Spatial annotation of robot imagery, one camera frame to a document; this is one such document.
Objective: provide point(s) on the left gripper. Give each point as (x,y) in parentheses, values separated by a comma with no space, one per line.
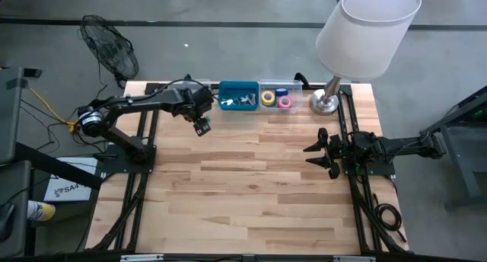
(194,102)

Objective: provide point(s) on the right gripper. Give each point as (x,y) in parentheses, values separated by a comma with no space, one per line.
(342,149)

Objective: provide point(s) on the black staple remover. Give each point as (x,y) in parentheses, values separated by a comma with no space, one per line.
(239,101)

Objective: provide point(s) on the grey staple remover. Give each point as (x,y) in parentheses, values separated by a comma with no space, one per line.
(251,99)

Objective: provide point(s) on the pink tape roll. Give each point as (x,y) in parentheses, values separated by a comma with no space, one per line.
(279,102)

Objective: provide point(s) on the yellow tape roll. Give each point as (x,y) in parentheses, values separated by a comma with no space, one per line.
(263,98)

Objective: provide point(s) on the royal blue tape roll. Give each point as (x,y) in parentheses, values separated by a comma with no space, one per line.
(277,92)

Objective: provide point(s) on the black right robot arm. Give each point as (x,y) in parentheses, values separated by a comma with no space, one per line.
(399,144)

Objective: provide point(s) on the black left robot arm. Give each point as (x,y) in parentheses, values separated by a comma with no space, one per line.
(133,103)

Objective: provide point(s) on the blue plastic bin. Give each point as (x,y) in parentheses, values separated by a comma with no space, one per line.
(228,87)

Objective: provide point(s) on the clear plastic bin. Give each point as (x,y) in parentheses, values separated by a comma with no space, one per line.
(298,90)

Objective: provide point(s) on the black floor fan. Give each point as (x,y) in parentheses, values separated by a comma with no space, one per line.
(110,48)

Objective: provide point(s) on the silver lamp with white shade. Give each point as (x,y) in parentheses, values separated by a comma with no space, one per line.
(361,33)

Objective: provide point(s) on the dark metal cart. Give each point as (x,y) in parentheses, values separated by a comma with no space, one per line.
(464,147)

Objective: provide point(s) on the white printed sign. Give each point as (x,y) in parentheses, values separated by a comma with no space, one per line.
(72,182)

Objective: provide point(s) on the black diagonal beam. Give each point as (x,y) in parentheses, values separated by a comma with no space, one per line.
(57,167)

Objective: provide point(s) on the grey cabinet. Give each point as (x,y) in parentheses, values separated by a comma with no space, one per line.
(9,113)
(13,208)

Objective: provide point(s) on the white and yellow can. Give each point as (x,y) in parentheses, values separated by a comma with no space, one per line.
(42,211)

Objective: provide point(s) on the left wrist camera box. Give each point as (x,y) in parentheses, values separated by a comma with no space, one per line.
(201,126)

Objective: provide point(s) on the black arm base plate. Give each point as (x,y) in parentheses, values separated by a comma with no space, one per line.
(114,165)
(373,171)

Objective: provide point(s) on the black aluminium rig frame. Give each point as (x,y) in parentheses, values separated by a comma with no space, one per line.
(359,216)
(131,216)

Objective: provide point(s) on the silver edge bracket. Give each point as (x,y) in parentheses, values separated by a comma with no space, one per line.
(354,258)
(141,258)

